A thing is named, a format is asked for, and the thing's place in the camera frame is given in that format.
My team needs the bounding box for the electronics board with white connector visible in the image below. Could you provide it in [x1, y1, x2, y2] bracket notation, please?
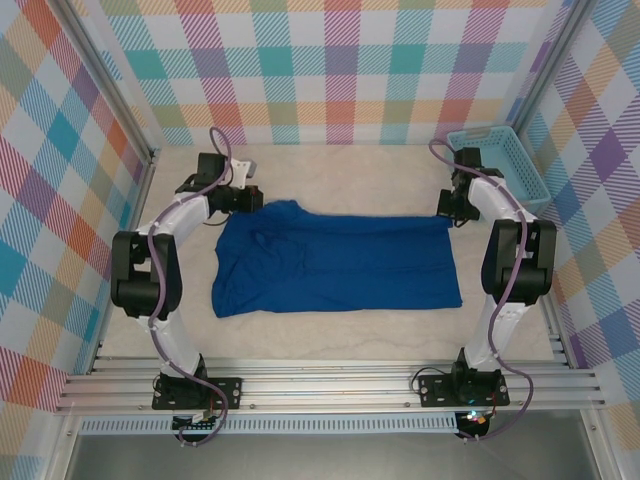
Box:
[171, 410, 222, 434]

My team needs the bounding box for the electronics board with lit leds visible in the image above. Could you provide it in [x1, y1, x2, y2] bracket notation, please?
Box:
[457, 408, 492, 432]

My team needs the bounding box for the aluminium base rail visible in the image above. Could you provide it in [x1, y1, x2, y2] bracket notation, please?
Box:
[54, 355, 609, 416]

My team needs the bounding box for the aluminium frame bar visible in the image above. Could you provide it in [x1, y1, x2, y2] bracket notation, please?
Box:
[579, 410, 619, 480]
[44, 414, 84, 480]

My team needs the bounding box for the white slotted cable duct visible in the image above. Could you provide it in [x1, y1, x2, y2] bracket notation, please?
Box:
[79, 417, 460, 435]

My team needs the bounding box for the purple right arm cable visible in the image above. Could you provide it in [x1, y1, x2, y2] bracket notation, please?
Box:
[428, 139, 531, 444]

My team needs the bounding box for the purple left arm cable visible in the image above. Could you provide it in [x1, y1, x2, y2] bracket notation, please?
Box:
[148, 127, 235, 448]

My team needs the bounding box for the blue printed t-shirt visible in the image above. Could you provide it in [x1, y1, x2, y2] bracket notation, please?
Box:
[209, 198, 464, 319]

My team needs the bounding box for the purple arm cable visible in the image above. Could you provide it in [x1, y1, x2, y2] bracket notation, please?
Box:
[428, 139, 531, 444]
[148, 127, 235, 448]

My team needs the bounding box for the light blue plastic basket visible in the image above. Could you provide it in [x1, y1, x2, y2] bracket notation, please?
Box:
[446, 125, 552, 214]

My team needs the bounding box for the grey metal sheet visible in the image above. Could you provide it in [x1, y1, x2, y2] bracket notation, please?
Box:
[64, 432, 601, 480]

